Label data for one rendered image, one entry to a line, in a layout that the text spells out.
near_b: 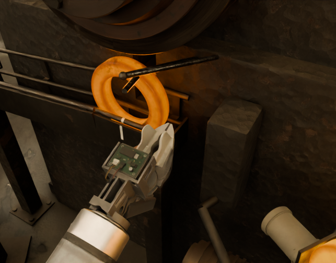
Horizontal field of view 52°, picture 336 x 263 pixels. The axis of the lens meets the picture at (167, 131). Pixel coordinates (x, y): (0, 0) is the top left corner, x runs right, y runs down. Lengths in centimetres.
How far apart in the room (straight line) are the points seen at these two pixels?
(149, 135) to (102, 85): 19
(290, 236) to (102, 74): 47
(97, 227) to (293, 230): 31
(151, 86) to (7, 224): 104
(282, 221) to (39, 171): 128
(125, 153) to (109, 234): 13
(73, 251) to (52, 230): 94
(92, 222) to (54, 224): 96
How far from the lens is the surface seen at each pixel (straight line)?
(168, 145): 62
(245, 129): 60
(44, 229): 149
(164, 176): 60
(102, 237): 53
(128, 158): 56
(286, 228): 61
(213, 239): 71
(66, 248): 54
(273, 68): 64
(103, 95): 77
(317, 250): 57
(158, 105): 68
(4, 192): 167
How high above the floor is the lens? 118
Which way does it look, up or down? 41 degrees down
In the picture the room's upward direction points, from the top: straight up
